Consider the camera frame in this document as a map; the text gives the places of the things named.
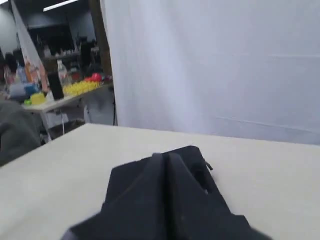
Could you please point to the yellow toy pile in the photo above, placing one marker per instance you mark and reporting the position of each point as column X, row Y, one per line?
column 81, row 87

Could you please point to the red round object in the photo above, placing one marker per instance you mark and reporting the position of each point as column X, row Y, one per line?
column 95, row 77

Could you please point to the black plastic tool case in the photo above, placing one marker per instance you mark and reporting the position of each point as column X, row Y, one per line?
column 122, row 176

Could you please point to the white backdrop curtain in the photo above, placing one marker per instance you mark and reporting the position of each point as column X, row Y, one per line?
column 233, row 68

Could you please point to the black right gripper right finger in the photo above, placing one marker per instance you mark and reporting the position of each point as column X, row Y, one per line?
column 195, row 215

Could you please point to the clear plastic bottle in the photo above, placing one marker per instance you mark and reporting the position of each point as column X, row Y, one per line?
column 62, row 73

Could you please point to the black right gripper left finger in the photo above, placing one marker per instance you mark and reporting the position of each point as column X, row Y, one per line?
column 137, row 212

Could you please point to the background work table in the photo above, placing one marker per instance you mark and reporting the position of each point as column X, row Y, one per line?
column 57, row 105

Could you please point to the grey clothed person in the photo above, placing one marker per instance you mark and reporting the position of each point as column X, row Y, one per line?
column 19, row 133

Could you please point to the yellow small container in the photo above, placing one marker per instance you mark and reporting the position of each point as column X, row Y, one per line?
column 37, row 98

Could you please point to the black box on table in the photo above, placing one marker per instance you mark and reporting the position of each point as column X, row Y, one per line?
column 55, row 86

